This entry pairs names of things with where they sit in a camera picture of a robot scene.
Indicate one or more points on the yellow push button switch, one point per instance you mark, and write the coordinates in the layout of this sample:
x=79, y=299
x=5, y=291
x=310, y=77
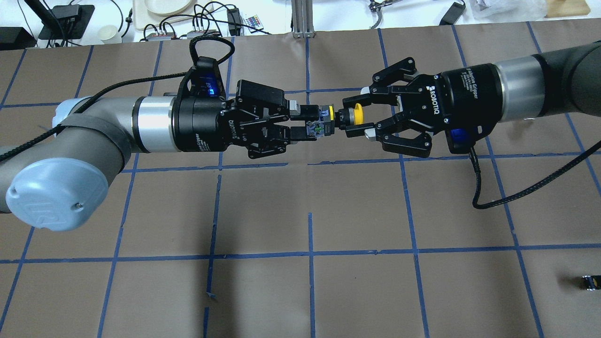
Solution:
x=320, y=121

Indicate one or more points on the aluminium frame post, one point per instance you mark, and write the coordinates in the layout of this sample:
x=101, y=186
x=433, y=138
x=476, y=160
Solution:
x=302, y=19

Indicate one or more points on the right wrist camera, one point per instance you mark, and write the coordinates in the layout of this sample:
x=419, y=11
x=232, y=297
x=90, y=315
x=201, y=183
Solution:
x=462, y=140

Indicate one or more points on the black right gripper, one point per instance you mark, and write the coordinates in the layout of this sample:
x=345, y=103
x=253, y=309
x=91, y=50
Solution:
x=462, y=99

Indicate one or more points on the black camera stand base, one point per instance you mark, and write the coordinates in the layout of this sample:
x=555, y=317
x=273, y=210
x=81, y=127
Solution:
x=65, y=21

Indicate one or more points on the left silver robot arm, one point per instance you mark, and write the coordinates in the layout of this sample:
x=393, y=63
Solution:
x=58, y=185

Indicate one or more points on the black power adapter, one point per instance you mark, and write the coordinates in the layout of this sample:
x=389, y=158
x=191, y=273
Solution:
x=453, y=14

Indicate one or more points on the white paper cup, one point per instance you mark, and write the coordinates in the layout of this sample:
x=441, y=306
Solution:
x=109, y=34

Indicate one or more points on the beige round plate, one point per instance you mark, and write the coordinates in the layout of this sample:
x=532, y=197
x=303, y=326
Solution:
x=166, y=7

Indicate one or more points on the clear plastic bag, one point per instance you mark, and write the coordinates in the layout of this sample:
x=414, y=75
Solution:
x=509, y=10

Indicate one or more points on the small remote control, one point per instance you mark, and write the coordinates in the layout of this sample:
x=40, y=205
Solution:
x=253, y=22

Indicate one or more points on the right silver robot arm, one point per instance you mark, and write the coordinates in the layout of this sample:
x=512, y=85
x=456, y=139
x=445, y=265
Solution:
x=540, y=85

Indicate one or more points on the beige tray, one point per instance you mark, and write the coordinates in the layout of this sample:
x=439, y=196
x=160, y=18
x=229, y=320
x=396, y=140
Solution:
x=143, y=17

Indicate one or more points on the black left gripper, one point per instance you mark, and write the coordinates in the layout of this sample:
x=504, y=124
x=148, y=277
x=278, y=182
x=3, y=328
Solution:
x=199, y=126

